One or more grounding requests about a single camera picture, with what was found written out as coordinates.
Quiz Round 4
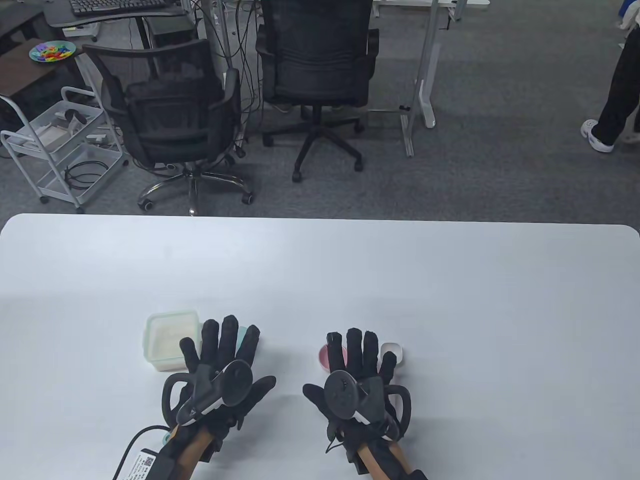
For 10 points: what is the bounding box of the white plastic bag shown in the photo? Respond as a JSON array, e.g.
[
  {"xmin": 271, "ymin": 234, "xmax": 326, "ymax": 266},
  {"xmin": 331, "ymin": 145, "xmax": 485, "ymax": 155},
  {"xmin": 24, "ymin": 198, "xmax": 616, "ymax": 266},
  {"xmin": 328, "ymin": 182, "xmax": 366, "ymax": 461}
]
[{"xmin": 617, "ymin": 0, "xmax": 640, "ymax": 41}]

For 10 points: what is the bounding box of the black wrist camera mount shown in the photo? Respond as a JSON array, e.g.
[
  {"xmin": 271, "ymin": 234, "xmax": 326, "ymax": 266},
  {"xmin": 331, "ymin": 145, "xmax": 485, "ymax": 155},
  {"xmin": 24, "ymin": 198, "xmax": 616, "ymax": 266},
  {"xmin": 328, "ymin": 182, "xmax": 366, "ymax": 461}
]
[
  {"xmin": 345, "ymin": 440, "xmax": 368, "ymax": 476},
  {"xmin": 200, "ymin": 422, "xmax": 224, "ymax": 463}
]

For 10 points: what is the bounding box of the white desk frame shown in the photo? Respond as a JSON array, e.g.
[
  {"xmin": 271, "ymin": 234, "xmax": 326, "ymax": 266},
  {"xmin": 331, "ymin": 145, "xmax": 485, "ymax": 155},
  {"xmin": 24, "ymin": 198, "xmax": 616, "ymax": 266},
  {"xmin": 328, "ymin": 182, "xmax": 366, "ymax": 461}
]
[{"xmin": 372, "ymin": 0, "xmax": 491, "ymax": 158}]

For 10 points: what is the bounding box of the green plate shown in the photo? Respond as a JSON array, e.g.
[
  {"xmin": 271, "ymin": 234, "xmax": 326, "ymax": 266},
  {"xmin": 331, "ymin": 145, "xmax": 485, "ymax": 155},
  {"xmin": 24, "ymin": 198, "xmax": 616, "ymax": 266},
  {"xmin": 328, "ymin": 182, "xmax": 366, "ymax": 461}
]
[{"xmin": 29, "ymin": 41, "xmax": 77, "ymax": 63}]

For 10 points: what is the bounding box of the mint green dessert spatula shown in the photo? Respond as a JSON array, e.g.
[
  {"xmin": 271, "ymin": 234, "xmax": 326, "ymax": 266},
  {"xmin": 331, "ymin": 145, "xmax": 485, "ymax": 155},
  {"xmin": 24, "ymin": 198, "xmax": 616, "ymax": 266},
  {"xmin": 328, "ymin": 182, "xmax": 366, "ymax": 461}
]
[{"xmin": 161, "ymin": 326, "xmax": 250, "ymax": 445}]

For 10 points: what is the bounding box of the white sugar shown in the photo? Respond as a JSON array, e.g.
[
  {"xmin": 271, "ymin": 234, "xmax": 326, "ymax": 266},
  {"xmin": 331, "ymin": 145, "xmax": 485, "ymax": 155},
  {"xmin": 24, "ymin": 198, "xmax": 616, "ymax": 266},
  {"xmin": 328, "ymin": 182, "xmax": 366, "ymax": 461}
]
[{"xmin": 149, "ymin": 320, "xmax": 196, "ymax": 371}]

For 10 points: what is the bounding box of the person's left hand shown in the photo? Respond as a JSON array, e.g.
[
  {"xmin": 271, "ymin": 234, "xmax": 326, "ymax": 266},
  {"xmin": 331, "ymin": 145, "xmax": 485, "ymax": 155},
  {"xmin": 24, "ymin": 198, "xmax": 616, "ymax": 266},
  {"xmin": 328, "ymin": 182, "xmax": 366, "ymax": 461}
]
[{"xmin": 179, "ymin": 315, "xmax": 277, "ymax": 432}]

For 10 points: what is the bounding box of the clear plastic sugar container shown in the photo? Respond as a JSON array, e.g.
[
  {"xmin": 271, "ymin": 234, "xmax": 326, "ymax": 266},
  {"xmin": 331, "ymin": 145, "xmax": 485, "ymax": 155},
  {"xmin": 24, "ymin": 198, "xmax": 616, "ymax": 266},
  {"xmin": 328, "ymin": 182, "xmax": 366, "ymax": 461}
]
[{"xmin": 145, "ymin": 311, "xmax": 201, "ymax": 373}]

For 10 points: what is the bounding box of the black box with white label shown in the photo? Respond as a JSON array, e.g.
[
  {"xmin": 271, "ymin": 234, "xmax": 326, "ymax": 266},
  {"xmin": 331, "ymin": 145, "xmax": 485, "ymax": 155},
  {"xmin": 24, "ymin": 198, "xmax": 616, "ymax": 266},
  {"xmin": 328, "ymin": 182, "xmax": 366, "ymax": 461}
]
[{"xmin": 112, "ymin": 447, "xmax": 178, "ymax": 480}]

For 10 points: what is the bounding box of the person's right hand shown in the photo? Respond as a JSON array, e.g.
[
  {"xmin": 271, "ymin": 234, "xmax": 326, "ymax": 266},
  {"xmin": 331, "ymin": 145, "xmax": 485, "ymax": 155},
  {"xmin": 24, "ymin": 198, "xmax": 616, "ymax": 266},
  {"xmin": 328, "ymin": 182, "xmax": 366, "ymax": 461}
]
[{"xmin": 302, "ymin": 327, "xmax": 402, "ymax": 441}]

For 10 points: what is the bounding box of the bundle of black cables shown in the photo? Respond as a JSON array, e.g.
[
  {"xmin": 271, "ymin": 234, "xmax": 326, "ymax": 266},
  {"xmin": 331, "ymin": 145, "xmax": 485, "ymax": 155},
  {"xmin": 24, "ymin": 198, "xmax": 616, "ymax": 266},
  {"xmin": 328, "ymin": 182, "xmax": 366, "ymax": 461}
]
[{"xmin": 190, "ymin": 0, "xmax": 266, "ymax": 147}]

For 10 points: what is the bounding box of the person's left forearm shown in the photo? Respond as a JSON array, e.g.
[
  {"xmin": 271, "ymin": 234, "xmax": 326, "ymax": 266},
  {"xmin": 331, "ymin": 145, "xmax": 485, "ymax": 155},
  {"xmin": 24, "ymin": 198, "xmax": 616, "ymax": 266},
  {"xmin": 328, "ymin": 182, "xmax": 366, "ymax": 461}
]
[{"xmin": 172, "ymin": 425, "xmax": 217, "ymax": 480}]

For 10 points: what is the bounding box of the pile of colourful blocks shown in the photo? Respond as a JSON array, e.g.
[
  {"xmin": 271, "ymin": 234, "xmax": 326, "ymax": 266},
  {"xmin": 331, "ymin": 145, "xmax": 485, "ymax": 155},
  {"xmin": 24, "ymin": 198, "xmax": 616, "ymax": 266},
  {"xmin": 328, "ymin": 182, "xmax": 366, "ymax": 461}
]
[{"xmin": 32, "ymin": 44, "xmax": 71, "ymax": 61}]

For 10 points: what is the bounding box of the black keyboard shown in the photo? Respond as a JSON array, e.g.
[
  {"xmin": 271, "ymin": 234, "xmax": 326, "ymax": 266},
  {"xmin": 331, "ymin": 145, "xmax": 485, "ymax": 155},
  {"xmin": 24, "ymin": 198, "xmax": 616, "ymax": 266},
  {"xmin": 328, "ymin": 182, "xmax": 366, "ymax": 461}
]
[{"xmin": 69, "ymin": 0, "xmax": 173, "ymax": 17}]

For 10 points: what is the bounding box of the white rolling cart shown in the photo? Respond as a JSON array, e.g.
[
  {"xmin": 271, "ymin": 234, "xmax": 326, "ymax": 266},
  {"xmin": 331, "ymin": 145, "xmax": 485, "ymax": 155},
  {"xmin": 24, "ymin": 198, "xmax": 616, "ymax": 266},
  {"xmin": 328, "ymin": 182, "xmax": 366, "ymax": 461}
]
[{"xmin": 0, "ymin": 86, "xmax": 130, "ymax": 215}]

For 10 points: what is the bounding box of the black padded office chair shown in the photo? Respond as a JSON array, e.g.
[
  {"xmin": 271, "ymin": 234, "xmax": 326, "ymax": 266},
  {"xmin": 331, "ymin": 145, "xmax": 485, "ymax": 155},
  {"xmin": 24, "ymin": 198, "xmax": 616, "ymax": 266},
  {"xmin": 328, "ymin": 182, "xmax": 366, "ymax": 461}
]
[{"xmin": 255, "ymin": 0, "xmax": 381, "ymax": 183}]

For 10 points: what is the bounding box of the black computer tower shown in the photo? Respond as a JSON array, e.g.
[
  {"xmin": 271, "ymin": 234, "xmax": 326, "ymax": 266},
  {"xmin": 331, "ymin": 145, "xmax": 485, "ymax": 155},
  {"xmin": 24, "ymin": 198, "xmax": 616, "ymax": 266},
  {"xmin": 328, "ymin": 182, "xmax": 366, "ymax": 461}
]
[{"xmin": 147, "ymin": 17, "xmax": 197, "ymax": 47}]

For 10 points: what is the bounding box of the white plastic coffee spoon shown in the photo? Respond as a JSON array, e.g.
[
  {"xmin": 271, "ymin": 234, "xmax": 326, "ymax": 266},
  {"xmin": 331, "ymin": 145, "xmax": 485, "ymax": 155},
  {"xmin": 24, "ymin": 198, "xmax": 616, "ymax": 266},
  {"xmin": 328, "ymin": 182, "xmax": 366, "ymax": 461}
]
[{"xmin": 380, "ymin": 342, "xmax": 405, "ymax": 370}]

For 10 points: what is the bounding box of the person's right forearm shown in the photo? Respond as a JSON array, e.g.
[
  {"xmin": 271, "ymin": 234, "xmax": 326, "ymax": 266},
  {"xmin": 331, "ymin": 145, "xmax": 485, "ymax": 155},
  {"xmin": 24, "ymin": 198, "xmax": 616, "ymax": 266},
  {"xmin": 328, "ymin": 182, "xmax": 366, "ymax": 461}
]
[{"xmin": 359, "ymin": 440, "xmax": 429, "ymax": 480}]

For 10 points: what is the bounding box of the coiled black cable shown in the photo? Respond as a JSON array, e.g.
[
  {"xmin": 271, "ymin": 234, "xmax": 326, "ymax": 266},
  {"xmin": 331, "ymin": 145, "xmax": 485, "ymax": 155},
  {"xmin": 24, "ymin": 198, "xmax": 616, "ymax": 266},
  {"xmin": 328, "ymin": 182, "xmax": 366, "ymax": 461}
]
[{"xmin": 64, "ymin": 161, "xmax": 108, "ymax": 191}]

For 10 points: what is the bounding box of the dark low table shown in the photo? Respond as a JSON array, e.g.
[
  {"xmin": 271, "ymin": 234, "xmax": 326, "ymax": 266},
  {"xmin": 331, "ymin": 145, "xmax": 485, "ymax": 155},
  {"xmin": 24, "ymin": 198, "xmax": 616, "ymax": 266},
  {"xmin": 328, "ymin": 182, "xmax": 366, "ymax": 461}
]
[{"xmin": 0, "ymin": 7, "xmax": 46, "ymax": 56}]

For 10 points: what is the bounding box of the black desk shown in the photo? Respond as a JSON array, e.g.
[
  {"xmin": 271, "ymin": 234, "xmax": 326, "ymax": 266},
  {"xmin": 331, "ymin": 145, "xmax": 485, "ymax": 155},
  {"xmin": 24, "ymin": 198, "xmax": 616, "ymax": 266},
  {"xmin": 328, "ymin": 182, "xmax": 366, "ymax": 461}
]
[{"xmin": 42, "ymin": 0, "xmax": 201, "ymax": 51}]

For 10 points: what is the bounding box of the brown side table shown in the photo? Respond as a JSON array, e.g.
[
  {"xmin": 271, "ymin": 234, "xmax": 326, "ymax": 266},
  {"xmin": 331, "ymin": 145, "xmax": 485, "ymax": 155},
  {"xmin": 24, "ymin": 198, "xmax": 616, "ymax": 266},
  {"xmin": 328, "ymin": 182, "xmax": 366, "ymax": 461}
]
[{"xmin": 0, "ymin": 37, "xmax": 83, "ymax": 101}]

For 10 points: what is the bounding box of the black mesh office chair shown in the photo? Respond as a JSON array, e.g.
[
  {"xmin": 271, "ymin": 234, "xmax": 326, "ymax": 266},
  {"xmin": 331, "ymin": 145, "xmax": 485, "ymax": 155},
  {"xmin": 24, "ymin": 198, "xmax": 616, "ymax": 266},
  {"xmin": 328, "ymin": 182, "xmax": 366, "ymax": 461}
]
[{"xmin": 81, "ymin": 39, "xmax": 255, "ymax": 217}]

